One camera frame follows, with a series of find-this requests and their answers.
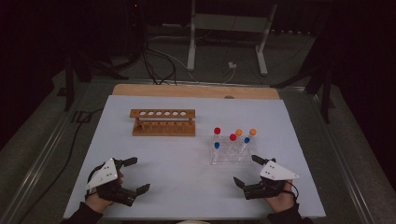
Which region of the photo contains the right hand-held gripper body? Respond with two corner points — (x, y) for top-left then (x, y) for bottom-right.
(243, 159), (301, 201)

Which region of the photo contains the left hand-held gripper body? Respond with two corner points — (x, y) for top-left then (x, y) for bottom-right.
(84, 157), (139, 207)

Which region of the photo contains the clear acrylic test tube rack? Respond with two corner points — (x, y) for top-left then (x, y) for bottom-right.
(209, 134), (260, 166)

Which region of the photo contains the orange cap test tube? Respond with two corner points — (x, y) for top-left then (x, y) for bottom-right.
(247, 128), (258, 147)
(234, 128), (244, 147)

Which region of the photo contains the wooden test tube rack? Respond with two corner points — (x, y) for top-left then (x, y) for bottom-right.
(129, 108), (196, 137)

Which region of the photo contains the person's left hand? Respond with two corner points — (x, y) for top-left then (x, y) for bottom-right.
(84, 192), (116, 215)

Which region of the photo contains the person's right hand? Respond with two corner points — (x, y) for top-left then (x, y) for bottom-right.
(264, 180), (297, 215)

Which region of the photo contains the white table sheet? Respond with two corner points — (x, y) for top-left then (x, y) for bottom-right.
(63, 94), (327, 220)

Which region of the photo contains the black tripod stand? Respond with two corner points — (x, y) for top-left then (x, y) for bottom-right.
(270, 31), (337, 124)
(57, 46), (130, 112)

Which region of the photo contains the grey metal stand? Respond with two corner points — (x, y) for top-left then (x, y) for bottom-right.
(186, 0), (278, 77)

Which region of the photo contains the left hand-held gripper cable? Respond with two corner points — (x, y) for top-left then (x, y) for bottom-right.
(84, 161), (106, 201)

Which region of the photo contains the hand-held gripper cable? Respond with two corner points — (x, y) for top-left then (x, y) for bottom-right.
(84, 161), (106, 201)
(283, 181), (300, 202)

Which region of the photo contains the right hand-held gripper cable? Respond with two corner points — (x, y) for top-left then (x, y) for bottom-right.
(283, 181), (300, 202)

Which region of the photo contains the long black floor cable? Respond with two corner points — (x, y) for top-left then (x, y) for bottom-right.
(17, 106), (106, 224)

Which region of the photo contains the black floor socket frame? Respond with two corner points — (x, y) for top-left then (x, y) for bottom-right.
(71, 110), (93, 124)

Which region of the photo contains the black floor cable bundle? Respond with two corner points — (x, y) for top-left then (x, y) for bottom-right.
(136, 0), (178, 86)

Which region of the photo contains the white floor cable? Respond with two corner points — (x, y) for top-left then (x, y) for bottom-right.
(148, 35), (237, 84)

